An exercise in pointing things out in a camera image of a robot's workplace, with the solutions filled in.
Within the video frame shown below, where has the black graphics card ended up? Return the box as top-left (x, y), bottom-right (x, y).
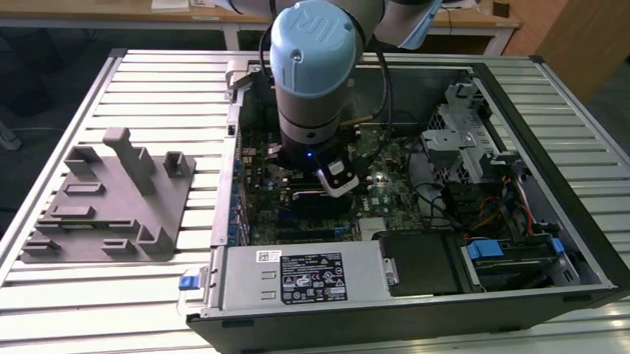
top-left (290, 190), bottom-right (354, 215)

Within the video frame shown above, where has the black expansion slot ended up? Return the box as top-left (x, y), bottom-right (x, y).
top-left (275, 228), bottom-right (337, 240)

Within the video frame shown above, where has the green motherboard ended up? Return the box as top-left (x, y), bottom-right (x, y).
top-left (235, 123), bottom-right (462, 247)

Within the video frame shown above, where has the small silver heatsink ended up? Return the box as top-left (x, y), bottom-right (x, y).
top-left (358, 217), bottom-right (389, 241)

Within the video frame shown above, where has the silver power supply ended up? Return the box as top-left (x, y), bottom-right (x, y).
top-left (219, 241), bottom-right (395, 311)

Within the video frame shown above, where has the grey metal drive cage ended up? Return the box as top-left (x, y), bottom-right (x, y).
top-left (421, 83), bottom-right (501, 185)

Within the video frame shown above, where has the grey parts rack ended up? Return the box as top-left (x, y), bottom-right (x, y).
top-left (19, 127), bottom-right (198, 263)

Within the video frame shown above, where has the black plastic shroud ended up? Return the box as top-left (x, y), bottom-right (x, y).
top-left (374, 230), bottom-right (482, 298)

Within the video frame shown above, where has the blue disk carrier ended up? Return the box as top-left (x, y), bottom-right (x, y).
top-left (467, 237), bottom-right (566, 261)

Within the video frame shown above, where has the black PC case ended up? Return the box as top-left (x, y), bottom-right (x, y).
top-left (186, 55), bottom-right (630, 354)

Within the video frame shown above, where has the wooden desk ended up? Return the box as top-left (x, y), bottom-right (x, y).
top-left (0, 0), bottom-right (524, 56)

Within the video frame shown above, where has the black hard disk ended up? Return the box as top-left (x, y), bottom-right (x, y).
top-left (474, 246), bottom-right (562, 291)

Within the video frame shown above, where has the grey metal stand foot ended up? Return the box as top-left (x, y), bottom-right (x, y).
top-left (0, 119), bottom-right (20, 150)

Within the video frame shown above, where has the wooden cabinet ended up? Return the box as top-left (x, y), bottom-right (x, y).
top-left (505, 0), bottom-right (630, 103)

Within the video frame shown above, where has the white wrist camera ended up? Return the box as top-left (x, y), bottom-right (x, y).
top-left (314, 158), bottom-right (359, 200)

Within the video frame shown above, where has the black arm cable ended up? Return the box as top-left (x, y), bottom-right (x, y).
top-left (374, 50), bottom-right (395, 138)

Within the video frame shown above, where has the coloured wire bundle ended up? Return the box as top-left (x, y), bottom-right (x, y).
top-left (462, 195), bottom-right (516, 232)

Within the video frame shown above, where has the red wire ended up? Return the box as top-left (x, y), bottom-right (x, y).
top-left (521, 204), bottom-right (537, 237)

